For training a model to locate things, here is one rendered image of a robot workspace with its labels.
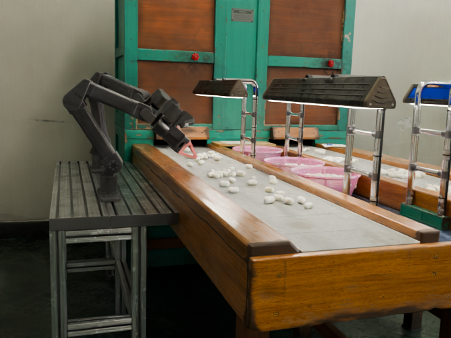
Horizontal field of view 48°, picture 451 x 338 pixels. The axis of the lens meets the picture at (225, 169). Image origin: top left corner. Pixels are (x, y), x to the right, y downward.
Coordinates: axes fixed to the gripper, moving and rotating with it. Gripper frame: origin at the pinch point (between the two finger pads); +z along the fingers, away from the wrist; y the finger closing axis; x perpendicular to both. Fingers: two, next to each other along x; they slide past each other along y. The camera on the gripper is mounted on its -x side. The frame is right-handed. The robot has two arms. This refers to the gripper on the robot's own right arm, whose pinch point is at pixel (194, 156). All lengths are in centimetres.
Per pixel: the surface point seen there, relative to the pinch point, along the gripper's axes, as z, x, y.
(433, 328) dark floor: 141, -12, -4
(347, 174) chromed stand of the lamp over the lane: 28, -24, -49
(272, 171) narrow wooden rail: 26.4, -15.2, -5.5
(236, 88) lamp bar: -1.7, -32.5, 11.3
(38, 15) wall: -92, -14, 184
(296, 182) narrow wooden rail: 26.5, -15.0, -27.1
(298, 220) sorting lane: 13, -1, -69
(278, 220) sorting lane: 9, 2, -68
